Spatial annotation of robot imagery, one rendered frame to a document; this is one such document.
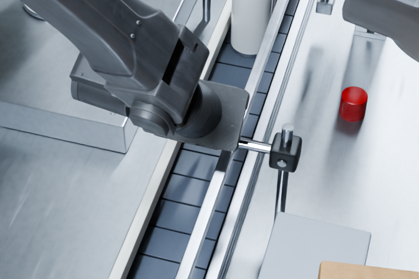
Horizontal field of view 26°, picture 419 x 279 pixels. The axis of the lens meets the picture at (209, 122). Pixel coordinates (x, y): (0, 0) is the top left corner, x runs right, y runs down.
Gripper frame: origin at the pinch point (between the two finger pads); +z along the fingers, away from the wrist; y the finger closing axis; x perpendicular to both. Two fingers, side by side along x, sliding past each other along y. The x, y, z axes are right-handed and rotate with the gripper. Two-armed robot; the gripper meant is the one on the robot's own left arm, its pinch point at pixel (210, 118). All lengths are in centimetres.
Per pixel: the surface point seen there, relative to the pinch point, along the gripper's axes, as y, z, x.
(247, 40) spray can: 0.1, 12.2, -11.2
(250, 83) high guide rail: -3.5, 0.2, -4.9
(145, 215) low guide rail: 3.0, -7.2, 11.7
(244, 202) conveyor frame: -5.6, 1.7, 8.3
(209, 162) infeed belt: -0.5, 2.9, 4.8
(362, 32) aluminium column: -13.0, 26.6, -17.6
